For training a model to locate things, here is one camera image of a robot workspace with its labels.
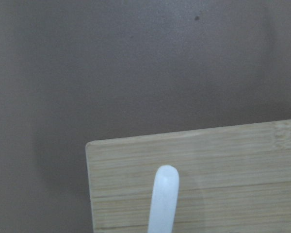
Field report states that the white ceramic spoon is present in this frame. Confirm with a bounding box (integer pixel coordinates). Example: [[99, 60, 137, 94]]
[[147, 165, 179, 233]]

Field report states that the bamboo cutting board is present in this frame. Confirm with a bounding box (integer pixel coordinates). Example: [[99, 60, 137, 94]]
[[85, 120, 291, 233]]

